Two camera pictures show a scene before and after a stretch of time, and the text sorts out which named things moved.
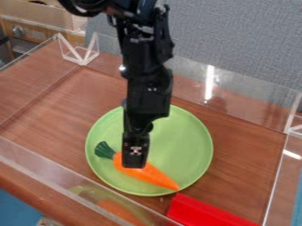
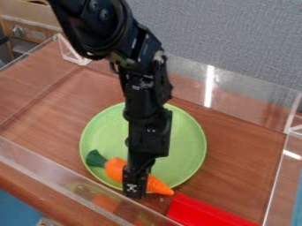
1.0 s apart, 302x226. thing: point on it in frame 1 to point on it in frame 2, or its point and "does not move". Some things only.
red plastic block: (188, 211) does not move
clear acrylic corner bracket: (75, 54) does not move
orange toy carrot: (105, 151) to (116, 167)
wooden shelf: (23, 28) does not move
